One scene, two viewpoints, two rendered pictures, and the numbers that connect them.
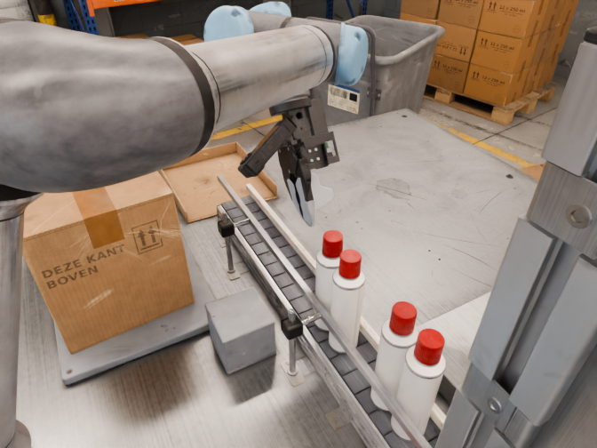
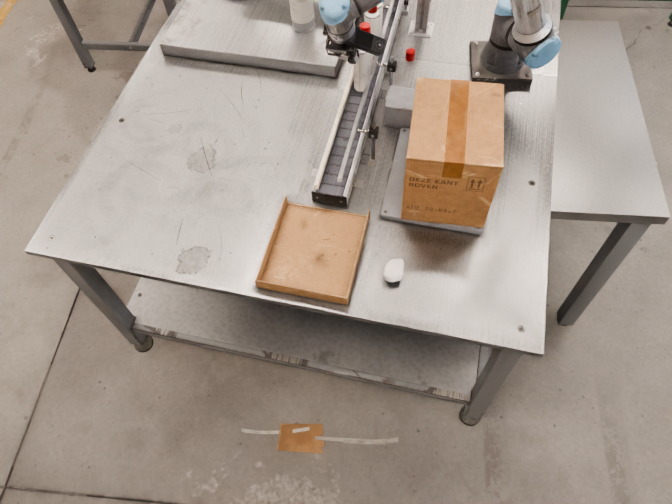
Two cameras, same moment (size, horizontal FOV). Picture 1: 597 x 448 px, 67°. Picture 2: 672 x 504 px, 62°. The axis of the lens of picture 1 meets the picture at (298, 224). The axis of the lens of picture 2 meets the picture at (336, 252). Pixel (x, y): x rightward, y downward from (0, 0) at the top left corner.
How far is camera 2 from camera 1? 2.02 m
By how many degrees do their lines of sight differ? 77
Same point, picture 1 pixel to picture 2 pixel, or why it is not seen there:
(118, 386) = not seen: hidden behind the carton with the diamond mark
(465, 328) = (310, 54)
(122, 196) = (443, 87)
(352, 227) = (272, 146)
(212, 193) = (327, 238)
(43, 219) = (488, 90)
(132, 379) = not seen: hidden behind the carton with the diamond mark
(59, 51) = not seen: outside the picture
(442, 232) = (231, 112)
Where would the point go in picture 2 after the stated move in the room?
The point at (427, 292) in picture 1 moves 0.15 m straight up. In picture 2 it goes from (291, 89) to (286, 54)
